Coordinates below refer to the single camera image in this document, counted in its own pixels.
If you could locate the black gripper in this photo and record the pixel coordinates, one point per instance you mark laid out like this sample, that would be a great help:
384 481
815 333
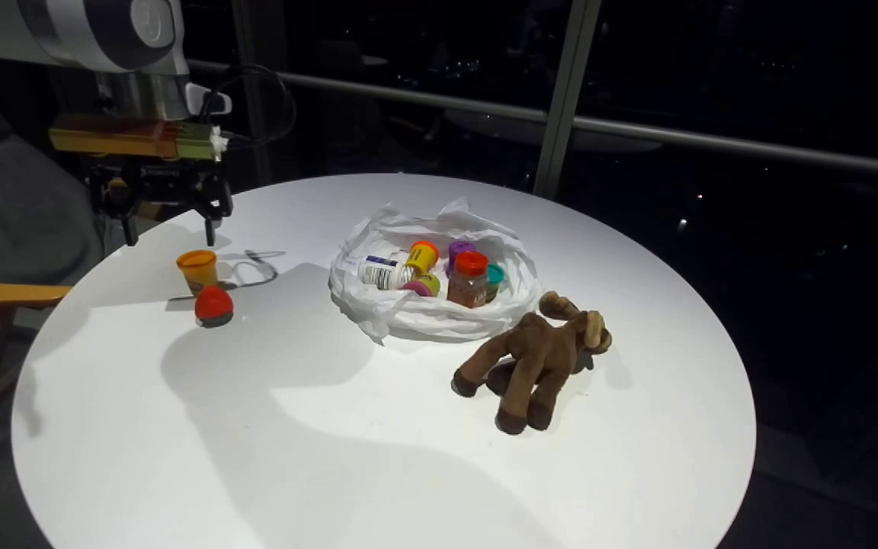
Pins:
124 187

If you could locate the red ball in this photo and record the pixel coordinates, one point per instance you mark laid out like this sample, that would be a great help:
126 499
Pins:
214 306

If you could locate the white pill bottle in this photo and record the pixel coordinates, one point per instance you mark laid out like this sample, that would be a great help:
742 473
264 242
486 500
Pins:
378 273

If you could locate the orange lid yellow tub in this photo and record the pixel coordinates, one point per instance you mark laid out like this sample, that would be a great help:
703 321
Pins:
422 254

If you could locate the purple play-doh tub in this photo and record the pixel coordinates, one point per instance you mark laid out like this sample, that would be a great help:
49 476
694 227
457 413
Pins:
454 247

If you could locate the teal lid green tub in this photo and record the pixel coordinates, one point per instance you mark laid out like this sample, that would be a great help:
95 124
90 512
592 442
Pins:
494 282

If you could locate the brown plush toy animal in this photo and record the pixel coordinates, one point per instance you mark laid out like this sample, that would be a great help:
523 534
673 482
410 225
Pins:
532 361

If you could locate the pink lid yellow tub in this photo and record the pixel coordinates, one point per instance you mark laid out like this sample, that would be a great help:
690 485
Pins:
424 284

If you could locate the brown jar orange lid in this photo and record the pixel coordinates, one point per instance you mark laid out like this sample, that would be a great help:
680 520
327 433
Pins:
467 282

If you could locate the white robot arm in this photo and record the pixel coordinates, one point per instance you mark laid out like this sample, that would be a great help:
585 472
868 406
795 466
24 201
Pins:
154 119

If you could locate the white plastic bag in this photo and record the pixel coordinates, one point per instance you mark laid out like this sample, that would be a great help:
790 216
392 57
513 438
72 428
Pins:
431 319

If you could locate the wooden chair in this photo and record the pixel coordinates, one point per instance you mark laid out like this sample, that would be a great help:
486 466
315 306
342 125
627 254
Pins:
48 230

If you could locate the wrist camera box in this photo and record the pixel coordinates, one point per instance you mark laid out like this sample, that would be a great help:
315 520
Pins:
174 141

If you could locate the horizontal window rail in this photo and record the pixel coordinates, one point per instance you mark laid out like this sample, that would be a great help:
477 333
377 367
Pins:
597 125

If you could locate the window frame post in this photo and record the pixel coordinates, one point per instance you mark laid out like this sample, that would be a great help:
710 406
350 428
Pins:
564 96

